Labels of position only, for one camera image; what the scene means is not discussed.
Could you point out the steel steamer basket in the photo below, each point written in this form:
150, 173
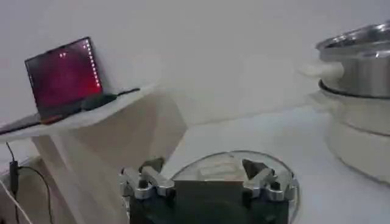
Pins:
362, 70

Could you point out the laptop with red screen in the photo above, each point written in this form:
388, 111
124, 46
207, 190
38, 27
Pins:
64, 76

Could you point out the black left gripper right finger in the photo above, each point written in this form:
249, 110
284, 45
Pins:
265, 182

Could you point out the white electric cooker base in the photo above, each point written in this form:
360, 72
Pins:
359, 137

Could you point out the white side desk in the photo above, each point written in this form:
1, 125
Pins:
115, 134

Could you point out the round glass lid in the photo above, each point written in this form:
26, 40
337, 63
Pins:
283, 170

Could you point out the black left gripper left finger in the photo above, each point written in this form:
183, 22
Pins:
152, 182

